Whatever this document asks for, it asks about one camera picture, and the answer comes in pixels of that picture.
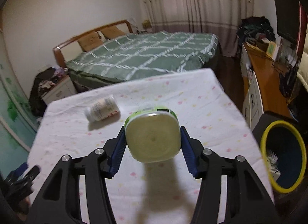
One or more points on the yellow rimmed dark trash bin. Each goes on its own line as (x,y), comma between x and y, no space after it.
(286,142)

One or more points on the pink white curtain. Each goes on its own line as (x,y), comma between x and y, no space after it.
(220,17)

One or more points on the cream puffer jacket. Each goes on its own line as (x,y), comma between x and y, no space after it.
(302,73)

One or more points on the brown pillow right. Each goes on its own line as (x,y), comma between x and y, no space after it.
(112,32)

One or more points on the brown pillow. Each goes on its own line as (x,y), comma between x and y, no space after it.
(90,41)
(112,32)

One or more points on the white medicine bottle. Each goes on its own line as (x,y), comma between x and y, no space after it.
(102,109)

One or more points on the green yogurt bottle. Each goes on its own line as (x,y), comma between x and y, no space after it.
(153,134)

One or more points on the white tissue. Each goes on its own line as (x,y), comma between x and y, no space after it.
(272,163)

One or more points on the black television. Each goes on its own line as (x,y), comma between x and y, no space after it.
(288,19)

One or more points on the pile of clothes on dresser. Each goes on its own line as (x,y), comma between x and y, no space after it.
(251,26)

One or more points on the white bedside cabinet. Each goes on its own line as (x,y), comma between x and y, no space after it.
(64,88)

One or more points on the tissue box on far nightstand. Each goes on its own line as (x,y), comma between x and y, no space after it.
(146,24)

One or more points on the wooden bed with headboard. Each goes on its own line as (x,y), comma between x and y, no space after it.
(70,49)

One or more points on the brown pillow left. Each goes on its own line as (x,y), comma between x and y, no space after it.
(90,41)

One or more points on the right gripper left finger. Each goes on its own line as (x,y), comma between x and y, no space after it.
(58,200)

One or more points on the small green framed box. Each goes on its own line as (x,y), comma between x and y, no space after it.
(272,50)

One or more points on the green checked duvet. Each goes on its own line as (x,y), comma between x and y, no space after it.
(138,56)

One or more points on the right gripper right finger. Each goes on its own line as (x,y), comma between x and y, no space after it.
(247,199)

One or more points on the wooden low dresser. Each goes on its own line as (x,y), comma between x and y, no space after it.
(261,87)

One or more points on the white dotted tablecloth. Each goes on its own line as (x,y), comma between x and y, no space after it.
(163,192)

